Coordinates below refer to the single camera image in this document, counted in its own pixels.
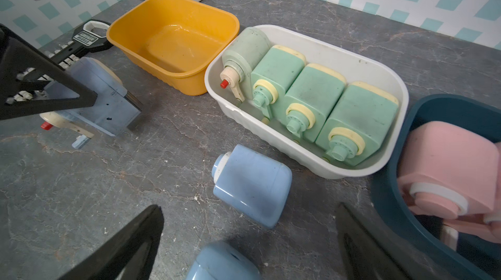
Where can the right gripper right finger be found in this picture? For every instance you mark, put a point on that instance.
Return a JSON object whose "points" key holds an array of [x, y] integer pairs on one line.
{"points": [[368, 253]]}

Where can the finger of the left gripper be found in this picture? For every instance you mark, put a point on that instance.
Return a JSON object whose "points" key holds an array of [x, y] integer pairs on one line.
{"points": [[17, 56]]}

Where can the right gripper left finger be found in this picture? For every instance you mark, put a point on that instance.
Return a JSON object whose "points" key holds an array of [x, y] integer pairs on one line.
{"points": [[129, 254]]}

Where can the blue sharpener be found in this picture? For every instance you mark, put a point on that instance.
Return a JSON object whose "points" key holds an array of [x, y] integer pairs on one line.
{"points": [[253, 184], [219, 260], [113, 110]]}

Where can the teal storage box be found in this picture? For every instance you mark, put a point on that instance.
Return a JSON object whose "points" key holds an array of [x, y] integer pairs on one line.
{"points": [[475, 258]]}

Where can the pink sharpener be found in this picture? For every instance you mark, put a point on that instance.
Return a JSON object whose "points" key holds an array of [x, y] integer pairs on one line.
{"points": [[481, 229], [414, 180]]}

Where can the green sharpener bottom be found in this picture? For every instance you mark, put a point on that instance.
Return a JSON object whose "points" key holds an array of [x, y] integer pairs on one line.
{"points": [[307, 104]]}

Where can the yellow storage box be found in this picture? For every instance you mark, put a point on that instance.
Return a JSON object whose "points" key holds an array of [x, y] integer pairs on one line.
{"points": [[174, 40]]}

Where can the white storage box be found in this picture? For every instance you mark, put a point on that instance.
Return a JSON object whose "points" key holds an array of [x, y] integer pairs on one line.
{"points": [[355, 67]]}

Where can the pale green sharpener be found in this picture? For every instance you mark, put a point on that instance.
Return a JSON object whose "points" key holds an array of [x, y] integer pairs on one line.
{"points": [[240, 59]]}

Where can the pink sharpener bottom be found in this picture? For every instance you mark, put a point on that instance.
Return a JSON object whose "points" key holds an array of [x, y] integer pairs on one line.
{"points": [[481, 229]]}

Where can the black tool rack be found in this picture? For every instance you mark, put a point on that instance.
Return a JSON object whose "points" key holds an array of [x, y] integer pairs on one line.
{"points": [[89, 37]]}

